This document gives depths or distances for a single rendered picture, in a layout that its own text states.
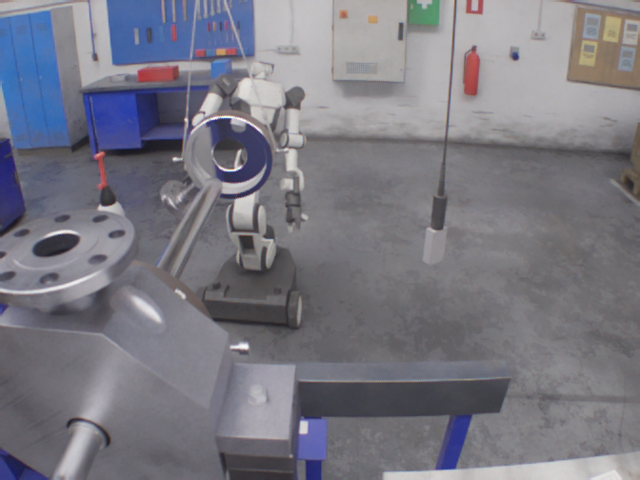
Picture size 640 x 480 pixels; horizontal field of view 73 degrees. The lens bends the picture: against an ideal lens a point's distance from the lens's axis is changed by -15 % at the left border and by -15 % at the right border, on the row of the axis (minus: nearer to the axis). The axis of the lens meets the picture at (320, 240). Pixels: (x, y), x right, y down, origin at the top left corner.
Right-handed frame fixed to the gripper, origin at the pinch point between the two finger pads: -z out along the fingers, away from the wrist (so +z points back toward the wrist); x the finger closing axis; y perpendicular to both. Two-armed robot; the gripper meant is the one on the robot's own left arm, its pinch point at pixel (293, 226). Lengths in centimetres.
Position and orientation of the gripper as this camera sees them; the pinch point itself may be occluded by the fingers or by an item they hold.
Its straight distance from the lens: 275.6
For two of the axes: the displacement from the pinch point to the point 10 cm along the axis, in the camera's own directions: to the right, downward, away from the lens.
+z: -0.5, -9.8, 1.7
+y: 8.8, 0.4, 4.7
